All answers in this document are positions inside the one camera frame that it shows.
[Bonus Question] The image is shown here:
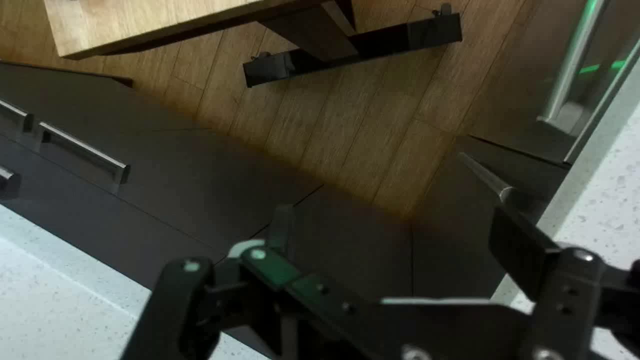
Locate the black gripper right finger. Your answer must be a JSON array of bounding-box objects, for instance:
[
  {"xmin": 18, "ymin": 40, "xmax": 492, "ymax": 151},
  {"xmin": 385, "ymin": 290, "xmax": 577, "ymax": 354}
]
[{"xmin": 490, "ymin": 206, "xmax": 640, "ymax": 360}]

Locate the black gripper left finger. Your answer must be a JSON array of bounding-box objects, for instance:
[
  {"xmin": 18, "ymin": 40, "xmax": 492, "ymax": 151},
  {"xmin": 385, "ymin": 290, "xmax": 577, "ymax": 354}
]
[{"xmin": 121, "ymin": 206, "xmax": 404, "ymax": 360}]

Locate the dark brown cabinet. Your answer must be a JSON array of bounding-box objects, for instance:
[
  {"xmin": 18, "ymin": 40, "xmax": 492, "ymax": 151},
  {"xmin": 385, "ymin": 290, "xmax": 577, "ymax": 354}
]
[{"xmin": 0, "ymin": 62, "xmax": 575, "ymax": 302}]

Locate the light wooden table top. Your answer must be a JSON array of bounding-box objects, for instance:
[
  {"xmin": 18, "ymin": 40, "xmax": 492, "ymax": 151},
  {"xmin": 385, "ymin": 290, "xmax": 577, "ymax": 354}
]
[{"xmin": 42, "ymin": 0, "xmax": 335, "ymax": 60}]

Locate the long silver cabinet handle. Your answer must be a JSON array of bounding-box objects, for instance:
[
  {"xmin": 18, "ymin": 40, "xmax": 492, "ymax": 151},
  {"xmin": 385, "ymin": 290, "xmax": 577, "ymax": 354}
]
[{"xmin": 36, "ymin": 120, "xmax": 132, "ymax": 197}]

